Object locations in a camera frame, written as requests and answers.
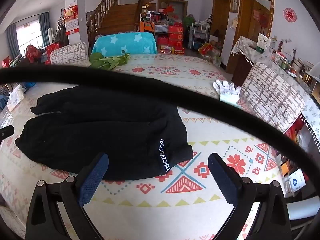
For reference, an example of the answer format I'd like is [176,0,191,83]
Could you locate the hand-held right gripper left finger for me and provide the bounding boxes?
[25,152,109,240]

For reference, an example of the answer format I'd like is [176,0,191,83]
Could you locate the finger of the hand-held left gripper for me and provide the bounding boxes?
[0,125,15,140]

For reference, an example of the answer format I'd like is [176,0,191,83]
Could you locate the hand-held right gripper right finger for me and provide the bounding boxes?
[207,152,292,240]

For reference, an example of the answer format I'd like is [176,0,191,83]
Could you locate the black pants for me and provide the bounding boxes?
[15,76,194,182]

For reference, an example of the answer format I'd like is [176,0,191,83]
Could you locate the white tissue pack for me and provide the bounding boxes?
[6,84,25,112]

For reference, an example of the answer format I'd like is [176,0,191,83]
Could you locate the patterned tablecloth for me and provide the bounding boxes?
[0,54,285,240]

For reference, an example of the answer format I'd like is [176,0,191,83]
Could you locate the pale green packet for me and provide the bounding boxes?
[219,94,239,106]

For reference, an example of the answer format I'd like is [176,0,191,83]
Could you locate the red patterned bag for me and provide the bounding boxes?
[25,44,42,63]

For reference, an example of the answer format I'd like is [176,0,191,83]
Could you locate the white gloves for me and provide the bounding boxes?
[212,79,242,96]

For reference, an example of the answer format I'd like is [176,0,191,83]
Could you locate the blue grey curtain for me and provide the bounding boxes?
[39,12,50,47]
[5,24,20,58]

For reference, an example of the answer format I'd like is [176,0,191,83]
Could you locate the white grid chair cover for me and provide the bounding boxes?
[239,62,305,133]
[50,42,90,65]

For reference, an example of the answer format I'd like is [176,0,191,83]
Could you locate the window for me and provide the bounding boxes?
[15,17,43,55]

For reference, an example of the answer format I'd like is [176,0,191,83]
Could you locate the green leafy vegetable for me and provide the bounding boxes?
[89,50,131,71]

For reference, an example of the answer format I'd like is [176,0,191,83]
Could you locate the clutter of jars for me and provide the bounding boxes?
[272,50,315,85]

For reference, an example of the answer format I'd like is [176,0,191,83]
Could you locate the floral lace cabinet cloth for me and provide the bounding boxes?
[230,35,320,140]

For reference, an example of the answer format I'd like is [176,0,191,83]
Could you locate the teal star chair cover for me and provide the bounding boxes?
[91,32,157,55]

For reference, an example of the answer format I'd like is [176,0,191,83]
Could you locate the white utility cart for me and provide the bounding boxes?
[191,21,209,50]

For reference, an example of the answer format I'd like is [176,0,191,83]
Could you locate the pile of red gift boxes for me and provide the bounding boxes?
[154,5,187,55]

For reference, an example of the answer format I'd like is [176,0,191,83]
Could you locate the wooden door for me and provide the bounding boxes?
[212,0,232,37]
[235,0,274,55]

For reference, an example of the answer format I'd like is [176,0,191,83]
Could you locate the wooden staircase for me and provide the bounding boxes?
[86,0,173,43]

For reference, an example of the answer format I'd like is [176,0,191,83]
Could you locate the black cable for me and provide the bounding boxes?
[0,65,320,173]

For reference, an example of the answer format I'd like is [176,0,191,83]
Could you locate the red wall calendar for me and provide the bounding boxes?
[64,5,79,35]

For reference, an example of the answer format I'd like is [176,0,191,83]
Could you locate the red paper wall decoration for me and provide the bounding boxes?
[283,7,298,23]

